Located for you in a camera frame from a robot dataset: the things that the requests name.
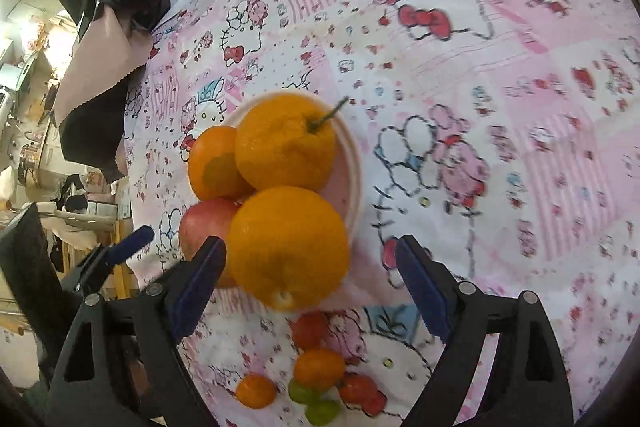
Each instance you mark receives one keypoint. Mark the large orange with pale mark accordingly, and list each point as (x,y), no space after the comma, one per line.
(287,247)

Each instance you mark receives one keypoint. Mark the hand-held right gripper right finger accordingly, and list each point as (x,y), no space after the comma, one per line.
(425,287)

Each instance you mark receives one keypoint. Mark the large smooth orange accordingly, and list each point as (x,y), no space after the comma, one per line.
(210,157)

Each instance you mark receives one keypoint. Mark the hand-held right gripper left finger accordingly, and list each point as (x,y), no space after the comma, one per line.
(195,287)

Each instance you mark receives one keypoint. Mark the small red tomato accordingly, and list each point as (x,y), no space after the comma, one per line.
(310,329)

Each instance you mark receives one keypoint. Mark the small green fruit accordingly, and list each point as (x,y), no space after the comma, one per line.
(301,392)
(322,412)

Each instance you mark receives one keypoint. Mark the small orange tangerine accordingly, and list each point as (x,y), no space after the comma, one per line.
(320,367)
(256,391)

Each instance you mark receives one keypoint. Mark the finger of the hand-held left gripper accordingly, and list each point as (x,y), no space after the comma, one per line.
(127,243)

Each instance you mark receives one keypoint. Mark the pink cloth with black lining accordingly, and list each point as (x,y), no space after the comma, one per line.
(100,57)

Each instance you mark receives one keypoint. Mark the pink strawberry-print plate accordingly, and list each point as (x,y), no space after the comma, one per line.
(350,177)

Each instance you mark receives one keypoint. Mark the red apple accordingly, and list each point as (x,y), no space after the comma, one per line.
(205,227)

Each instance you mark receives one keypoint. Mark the pear-shaped orange with stem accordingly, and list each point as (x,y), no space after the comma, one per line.
(280,142)

